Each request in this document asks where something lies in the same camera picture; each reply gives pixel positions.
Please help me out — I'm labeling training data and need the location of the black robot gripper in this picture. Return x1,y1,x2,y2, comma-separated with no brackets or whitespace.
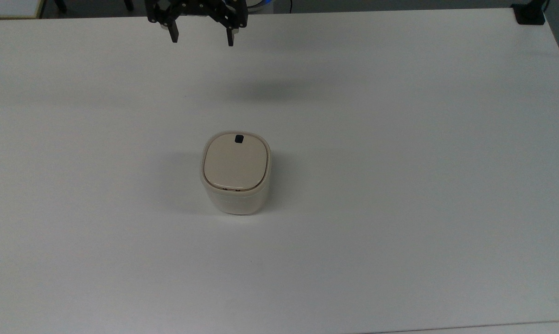
145,0,249,47

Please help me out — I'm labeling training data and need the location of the beige trash bin lid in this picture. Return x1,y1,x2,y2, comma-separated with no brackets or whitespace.
203,134,267,192

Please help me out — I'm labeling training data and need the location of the cream plastic trash bin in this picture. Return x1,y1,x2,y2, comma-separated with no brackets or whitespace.
200,131,273,216

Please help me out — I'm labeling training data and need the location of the white side table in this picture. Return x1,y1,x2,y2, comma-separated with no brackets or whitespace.
0,0,46,20

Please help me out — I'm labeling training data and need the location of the white adjoining table edge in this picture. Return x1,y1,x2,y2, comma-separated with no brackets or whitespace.
363,321,559,334

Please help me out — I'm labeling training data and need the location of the black table clamp mount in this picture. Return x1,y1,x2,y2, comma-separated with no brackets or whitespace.
511,0,550,26

